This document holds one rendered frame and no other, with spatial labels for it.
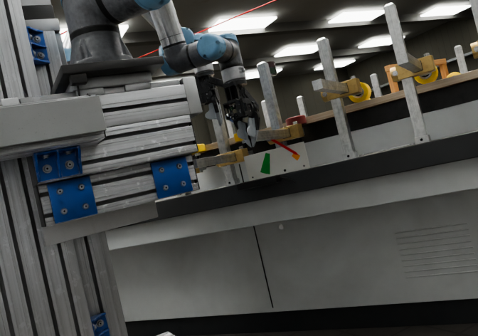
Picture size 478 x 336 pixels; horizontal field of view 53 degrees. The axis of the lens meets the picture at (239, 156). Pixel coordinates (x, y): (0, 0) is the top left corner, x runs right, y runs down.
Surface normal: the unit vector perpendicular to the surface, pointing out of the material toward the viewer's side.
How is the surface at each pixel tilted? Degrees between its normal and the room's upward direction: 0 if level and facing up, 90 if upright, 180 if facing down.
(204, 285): 90
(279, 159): 90
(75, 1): 90
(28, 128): 90
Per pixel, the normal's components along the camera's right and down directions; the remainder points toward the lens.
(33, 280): 0.45, -0.14
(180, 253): -0.48, 0.08
